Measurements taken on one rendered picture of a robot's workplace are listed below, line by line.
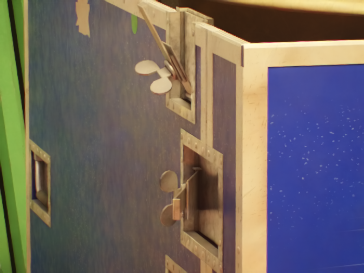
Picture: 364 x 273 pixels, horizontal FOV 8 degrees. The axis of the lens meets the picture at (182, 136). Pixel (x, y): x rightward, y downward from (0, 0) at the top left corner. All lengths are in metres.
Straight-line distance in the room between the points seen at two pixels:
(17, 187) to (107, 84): 1.80
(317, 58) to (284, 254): 0.20
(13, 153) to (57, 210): 1.45
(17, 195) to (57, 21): 1.52
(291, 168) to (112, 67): 0.59
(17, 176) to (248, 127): 2.41
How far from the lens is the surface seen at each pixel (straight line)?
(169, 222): 2.61
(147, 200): 2.83
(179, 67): 2.63
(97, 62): 3.06
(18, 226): 4.80
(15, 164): 4.80
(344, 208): 2.46
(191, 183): 2.60
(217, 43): 2.49
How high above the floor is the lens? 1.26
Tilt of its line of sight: 9 degrees down
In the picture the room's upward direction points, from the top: straight up
